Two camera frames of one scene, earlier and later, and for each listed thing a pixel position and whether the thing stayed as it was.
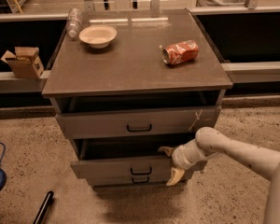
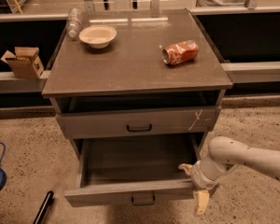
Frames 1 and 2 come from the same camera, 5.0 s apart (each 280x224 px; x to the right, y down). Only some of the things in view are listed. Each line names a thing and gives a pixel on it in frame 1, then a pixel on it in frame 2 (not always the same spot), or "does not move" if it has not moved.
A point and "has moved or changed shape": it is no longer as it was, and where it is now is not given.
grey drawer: [126, 158] has moved or changed shape
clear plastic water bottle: [74, 22] does not move
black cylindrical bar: [44, 207] does not move
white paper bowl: [98, 36] does not move
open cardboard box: [25, 63] does not move
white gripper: [179, 158] → [198, 176]
